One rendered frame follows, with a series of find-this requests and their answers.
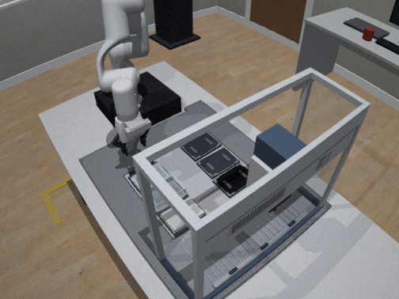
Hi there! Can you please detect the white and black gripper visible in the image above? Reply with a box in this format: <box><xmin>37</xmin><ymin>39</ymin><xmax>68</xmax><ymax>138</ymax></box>
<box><xmin>112</xmin><ymin>116</ymin><xmax>149</xmax><ymax>156</ymax></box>

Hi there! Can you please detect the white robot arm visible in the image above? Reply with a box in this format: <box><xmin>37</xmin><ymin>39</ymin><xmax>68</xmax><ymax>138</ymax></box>
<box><xmin>96</xmin><ymin>0</ymin><xmax>152</xmax><ymax>138</ymax></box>

